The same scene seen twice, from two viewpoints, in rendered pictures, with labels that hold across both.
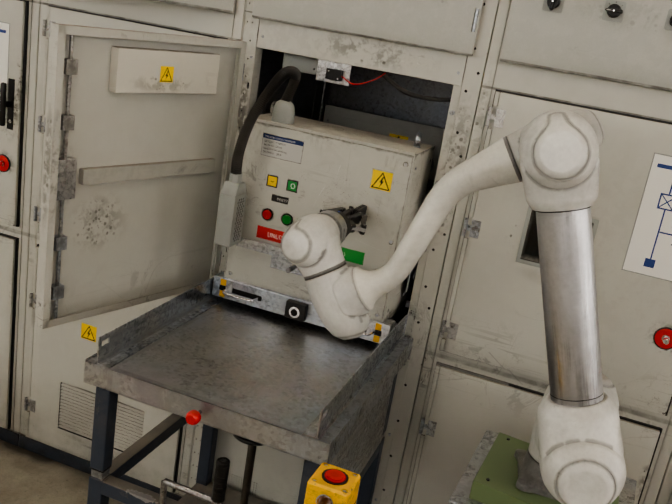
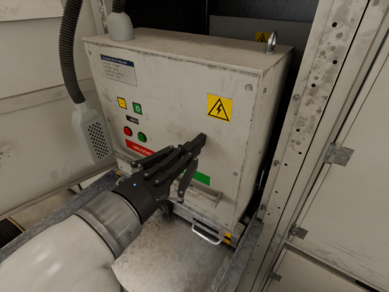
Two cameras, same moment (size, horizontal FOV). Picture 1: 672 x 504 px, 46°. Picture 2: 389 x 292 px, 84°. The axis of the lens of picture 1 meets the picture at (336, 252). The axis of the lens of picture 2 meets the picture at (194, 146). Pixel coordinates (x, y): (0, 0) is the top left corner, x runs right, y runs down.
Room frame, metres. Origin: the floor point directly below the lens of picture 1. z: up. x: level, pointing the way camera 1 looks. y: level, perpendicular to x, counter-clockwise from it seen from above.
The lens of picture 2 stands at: (1.64, -0.15, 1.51)
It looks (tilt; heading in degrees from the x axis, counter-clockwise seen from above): 37 degrees down; 16
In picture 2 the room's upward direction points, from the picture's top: straight up
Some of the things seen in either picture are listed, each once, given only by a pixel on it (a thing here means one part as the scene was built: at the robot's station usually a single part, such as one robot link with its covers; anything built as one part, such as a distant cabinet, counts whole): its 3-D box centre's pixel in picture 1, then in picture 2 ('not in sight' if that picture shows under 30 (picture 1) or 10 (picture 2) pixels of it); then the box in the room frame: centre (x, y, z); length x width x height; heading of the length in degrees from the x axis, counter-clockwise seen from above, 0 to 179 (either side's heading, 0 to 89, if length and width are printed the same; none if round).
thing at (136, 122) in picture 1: (145, 173); (18, 103); (2.08, 0.54, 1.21); 0.63 x 0.07 x 0.74; 147
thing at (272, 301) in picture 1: (301, 307); (170, 198); (2.10, 0.07, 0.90); 0.54 x 0.05 x 0.06; 73
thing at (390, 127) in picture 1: (396, 146); (261, 42); (2.80, -0.15, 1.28); 0.58 x 0.02 x 0.19; 72
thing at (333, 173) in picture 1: (312, 222); (160, 143); (2.08, 0.08, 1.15); 0.48 x 0.01 x 0.48; 73
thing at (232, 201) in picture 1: (231, 212); (93, 134); (2.08, 0.30, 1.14); 0.08 x 0.05 x 0.17; 163
